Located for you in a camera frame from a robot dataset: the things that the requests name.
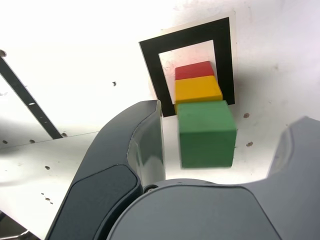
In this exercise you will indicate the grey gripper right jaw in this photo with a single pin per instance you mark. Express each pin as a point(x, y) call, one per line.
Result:
point(212, 212)

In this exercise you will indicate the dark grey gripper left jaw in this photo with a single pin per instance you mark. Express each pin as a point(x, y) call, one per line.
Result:
point(105, 160)

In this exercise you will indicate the green cube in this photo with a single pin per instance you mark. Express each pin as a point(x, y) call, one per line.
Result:
point(206, 140)

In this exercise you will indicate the yellow cube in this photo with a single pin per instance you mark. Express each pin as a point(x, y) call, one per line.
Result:
point(197, 90)

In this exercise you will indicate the red cube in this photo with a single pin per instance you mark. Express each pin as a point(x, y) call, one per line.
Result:
point(193, 70)

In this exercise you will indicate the black tape square outline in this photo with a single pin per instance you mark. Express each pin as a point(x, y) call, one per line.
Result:
point(150, 75)

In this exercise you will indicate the black tape strip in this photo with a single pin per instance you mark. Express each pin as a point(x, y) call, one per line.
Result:
point(25, 92)

